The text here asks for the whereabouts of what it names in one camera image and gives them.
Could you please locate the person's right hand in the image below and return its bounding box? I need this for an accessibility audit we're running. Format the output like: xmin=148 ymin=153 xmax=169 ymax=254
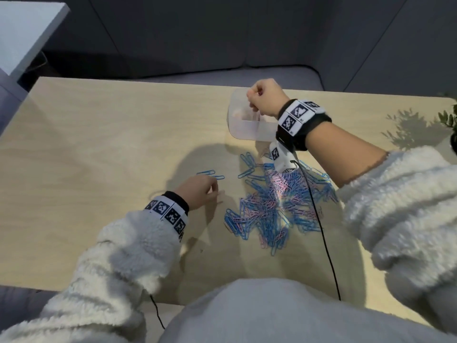
xmin=247 ymin=78 xmax=290 ymax=120

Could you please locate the person's left hand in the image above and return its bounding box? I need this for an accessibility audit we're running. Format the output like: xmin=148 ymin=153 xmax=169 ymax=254
xmin=174 ymin=174 xmax=224 ymax=212

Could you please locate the clear divided plastic container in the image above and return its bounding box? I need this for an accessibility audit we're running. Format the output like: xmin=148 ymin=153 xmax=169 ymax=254
xmin=227 ymin=87 xmax=279 ymax=142

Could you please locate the pile of blue pink paperclips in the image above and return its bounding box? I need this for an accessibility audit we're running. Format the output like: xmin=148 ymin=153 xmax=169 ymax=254
xmin=224 ymin=151 xmax=340 ymax=257

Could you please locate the person's right forearm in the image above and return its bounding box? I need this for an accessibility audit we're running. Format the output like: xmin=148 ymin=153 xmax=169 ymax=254
xmin=305 ymin=121 xmax=457 ymax=333

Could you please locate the person's left forearm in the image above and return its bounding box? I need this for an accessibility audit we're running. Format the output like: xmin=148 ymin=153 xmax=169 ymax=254
xmin=0 ymin=210 xmax=186 ymax=343

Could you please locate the person's white fleece torso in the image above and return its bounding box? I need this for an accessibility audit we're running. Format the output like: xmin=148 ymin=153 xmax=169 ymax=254
xmin=157 ymin=278 xmax=457 ymax=343

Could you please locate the right marker-printed wristband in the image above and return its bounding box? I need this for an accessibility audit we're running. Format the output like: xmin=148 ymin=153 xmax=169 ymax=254
xmin=275 ymin=99 xmax=333 ymax=152

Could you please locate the marker-printed wristband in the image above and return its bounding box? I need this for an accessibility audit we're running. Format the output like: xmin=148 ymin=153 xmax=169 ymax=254
xmin=275 ymin=99 xmax=333 ymax=152
xmin=144 ymin=191 xmax=190 ymax=243

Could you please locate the left marker-printed wristband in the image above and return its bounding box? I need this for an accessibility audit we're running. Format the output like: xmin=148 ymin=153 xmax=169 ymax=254
xmin=144 ymin=191 xmax=190 ymax=243

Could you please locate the grey bench seat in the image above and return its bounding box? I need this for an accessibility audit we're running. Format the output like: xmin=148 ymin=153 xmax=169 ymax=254
xmin=135 ymin=64 xmax=325 ymax=92
xmin=0 ymin=284 xmax=60 ymax=331

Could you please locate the green plant in white pot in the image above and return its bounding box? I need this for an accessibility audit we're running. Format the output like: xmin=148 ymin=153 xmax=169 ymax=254
xmin=437 ymin=100 xmax=457 ymax=165

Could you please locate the grey booth side panel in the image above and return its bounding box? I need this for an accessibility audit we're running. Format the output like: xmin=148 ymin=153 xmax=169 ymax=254
xmin=0 ymin=67 xmax=29 ymax=136

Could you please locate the white side desk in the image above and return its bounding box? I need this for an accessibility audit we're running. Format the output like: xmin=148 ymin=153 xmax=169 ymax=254
xmin=0 ymin=1 xmax=71 ymax=81

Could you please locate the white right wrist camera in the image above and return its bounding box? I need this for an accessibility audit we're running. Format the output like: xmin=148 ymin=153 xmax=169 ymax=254
xmin=268 ymin=141 xmax=300 ymax=174

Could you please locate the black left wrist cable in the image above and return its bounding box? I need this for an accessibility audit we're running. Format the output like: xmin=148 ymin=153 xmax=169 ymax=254
xmin=149 ymin=294 xmax=166 ymax=330

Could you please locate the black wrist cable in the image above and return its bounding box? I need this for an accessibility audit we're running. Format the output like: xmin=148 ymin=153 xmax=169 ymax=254
xmin=291 ymin=160 xmax=342 ymax=302
xmin=149 ymin=294 xmax=166 ymax=330

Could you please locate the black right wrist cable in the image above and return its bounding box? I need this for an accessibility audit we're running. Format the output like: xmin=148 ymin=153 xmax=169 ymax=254
xmin=291 ymin=160 xmax=342 ymax=302

